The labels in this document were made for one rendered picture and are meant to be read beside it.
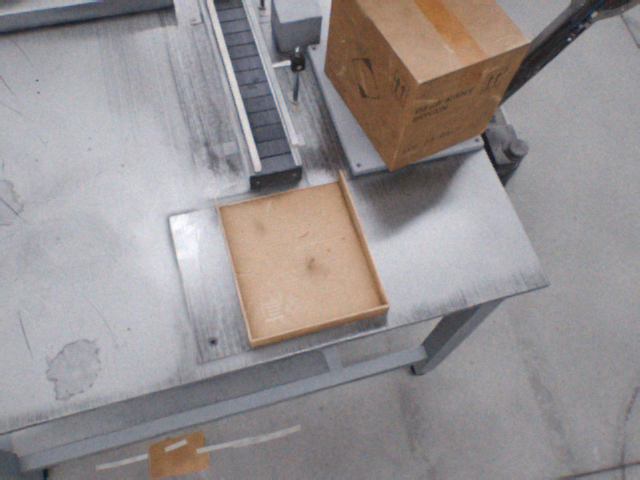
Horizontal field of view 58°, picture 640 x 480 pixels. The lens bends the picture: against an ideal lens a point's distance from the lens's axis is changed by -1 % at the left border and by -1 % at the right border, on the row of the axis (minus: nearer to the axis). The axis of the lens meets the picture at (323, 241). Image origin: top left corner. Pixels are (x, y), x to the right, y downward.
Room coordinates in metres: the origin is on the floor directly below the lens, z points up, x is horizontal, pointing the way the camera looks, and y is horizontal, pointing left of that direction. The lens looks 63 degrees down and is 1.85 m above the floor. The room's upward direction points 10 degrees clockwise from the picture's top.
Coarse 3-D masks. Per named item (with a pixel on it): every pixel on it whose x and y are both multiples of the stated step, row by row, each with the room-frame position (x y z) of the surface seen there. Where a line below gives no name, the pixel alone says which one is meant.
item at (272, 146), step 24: (216, 0) 1.06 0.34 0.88; (240, 0) 1.07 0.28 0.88; (240, 24) 0.99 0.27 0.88; (240, 48) 0.92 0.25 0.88; (240, 72) 0.86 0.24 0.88; (264, 72) 0.87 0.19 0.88; (264, 96) 0.80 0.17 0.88; (240, 120) 0.73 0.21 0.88; (264, 120) 0.74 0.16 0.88; (264, 144) 0.68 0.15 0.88; (288, 144) 0.69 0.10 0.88; (264, 168) 0.62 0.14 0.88; (288, 168) 0.63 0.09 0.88
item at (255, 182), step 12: (204, 0) 1.05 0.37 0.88; (204, 12) 1.02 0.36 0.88; (204, 24) 1.00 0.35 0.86; (216, 48) 0.91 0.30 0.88; (216, 60) 0.88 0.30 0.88; (228, 84) 0.82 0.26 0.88; (228, 96) 0.79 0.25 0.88; (228, 108) 0.77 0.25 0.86; (240, 132) 0.70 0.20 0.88; (240, 144) 0.67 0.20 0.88; (252, 168) 0.62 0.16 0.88; (300, 168) 0.64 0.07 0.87; (252, 180) 0.60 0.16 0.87; (264, 180) 0.61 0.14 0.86; (276, 180) 0.62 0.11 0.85; (288, 180) 0.63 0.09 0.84
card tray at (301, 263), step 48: (288, 192) 0.60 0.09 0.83; (336, 192) 0.62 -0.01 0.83; (240, 240) 0.48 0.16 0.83; (288, 240) 0.50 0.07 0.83; (336, 240) 0.51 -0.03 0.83; (240, 288) 0.38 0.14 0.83; (288, 288) 0.40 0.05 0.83; (336, 288) 0.41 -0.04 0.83; (384, 288) 0.42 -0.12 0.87; (288, 336) 0.30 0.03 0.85
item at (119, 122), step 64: (192, 0) 1.10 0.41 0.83; (320, 0) 1.17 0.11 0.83; (0, 64) 0.81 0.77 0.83; (64, 64) 0.84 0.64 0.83; (128, 64) 0.87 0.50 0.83; (192, 64) 0.90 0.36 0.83; (0, 128) 0.65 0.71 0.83; (64, 128) 0.67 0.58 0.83; (128, 128) 0.70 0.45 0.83; (192, 128) 0.72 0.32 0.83; (320, 128) 0.78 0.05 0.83; (0, 192) 0.50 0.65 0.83; (64, 192) 0.52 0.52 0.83; (128, 192) 0.55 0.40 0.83; (192, 192) 0.57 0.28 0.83; (256, 192) 0.59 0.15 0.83; (384, 192) 0.64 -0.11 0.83; (448, 192) 0.67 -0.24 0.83; (0, 256) 0.37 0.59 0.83; (64, 256) 0.39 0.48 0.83; (128, 256) 0.41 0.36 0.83; (192, 256) 0.43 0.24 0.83; (384, 256) 0.50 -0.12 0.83; (448, 256) 0.52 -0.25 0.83; (512, 256) 0.55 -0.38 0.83; (0, 320) 0.25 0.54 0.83; (64, 320) 0.27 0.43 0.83; (128, 320) 0.29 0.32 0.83; (192, 320) 0.31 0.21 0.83; (384, 320) 0.37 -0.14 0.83; (0, 384) 0.14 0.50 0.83; (64, 384) 0.16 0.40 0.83; (128, 384) 0.18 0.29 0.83
